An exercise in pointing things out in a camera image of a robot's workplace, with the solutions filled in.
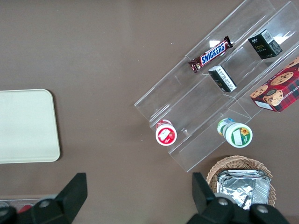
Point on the black box with Face print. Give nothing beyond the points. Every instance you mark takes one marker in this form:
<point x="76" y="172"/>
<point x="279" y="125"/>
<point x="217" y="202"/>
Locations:
<point x="264" y="45"/>

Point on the cream plastic tray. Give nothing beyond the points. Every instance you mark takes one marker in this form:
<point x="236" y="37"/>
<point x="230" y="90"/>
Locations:
<point x="25" y="126"/>

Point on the aluminium foil tray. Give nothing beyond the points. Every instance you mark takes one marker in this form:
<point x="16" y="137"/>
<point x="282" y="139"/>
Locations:
<point x="240" y="189"/>

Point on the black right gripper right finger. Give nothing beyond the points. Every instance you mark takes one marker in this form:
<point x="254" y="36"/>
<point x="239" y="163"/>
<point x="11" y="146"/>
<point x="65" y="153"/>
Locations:
<point x="205" y="198"/>

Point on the clear plastic container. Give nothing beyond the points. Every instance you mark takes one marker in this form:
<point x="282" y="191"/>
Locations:
<point x="14" y="202"/>

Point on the woven wicker basket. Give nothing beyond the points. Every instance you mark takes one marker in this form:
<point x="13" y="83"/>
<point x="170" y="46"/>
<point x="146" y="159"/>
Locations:
<point x="236" y="163"/>

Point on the small red object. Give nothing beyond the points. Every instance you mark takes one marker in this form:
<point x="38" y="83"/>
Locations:
<point x="24" y="207"/>

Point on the Snickers chocolate bar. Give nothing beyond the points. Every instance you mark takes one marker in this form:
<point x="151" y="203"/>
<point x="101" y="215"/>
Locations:
<point x="211" y="54"/>

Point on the clear acrylic stepped display shelf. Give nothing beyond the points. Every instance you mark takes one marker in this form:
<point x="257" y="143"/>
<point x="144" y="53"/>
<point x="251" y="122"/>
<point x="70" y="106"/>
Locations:
<point x="210" y="98"/>

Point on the yogurt cup with strawberry lid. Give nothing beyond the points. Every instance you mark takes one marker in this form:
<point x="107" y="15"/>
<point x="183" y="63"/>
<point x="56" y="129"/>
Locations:
<point x="165" y="134"/>

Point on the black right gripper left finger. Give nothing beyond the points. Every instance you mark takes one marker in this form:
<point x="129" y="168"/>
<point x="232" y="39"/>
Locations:
<point x="67" y="196"/>

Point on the black box with white label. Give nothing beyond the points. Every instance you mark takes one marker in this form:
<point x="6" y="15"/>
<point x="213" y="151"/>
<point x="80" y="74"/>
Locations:
<point x="222" y="79"/>

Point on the red tartan cookie box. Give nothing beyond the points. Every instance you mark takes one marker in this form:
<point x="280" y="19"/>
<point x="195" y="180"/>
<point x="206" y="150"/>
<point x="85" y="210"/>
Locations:
<point x="278" y="88"/>

